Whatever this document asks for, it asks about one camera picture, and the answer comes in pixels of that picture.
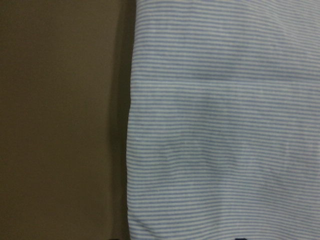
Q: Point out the light blue striped shirt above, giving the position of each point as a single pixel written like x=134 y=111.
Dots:
x=223 y=139

